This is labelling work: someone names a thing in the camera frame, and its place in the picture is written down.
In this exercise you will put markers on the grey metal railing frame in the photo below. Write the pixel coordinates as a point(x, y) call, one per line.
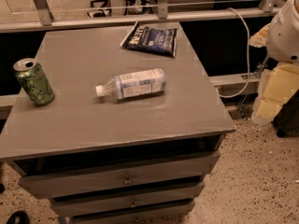
point(46, 15)

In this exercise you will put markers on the black shoe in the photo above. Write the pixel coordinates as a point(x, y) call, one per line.
point(18, 217)

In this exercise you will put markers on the bottom grey drawer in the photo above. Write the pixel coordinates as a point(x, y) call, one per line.
point(135, 215)

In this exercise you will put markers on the grey drawer cabinet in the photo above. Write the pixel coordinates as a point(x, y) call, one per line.
point(79, 130)

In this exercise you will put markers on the blue label plastic bottle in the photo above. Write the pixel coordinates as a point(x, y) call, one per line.
point(133, 84)

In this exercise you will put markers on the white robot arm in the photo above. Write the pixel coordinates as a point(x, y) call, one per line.
point(283, 34)

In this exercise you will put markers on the green soda can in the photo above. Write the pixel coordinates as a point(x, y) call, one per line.
point(33, 80)

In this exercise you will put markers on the grey drawer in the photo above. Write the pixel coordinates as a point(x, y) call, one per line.
point(135, 215)
point(120, 175)
point(131, 197)

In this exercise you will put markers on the middle grey drawer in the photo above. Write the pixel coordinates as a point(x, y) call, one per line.
point(131, 197)

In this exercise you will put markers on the dark blue snack bag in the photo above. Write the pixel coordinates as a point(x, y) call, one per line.
point(151, 40)

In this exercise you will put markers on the top grey drawer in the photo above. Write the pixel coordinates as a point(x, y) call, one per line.
point(120, 175)

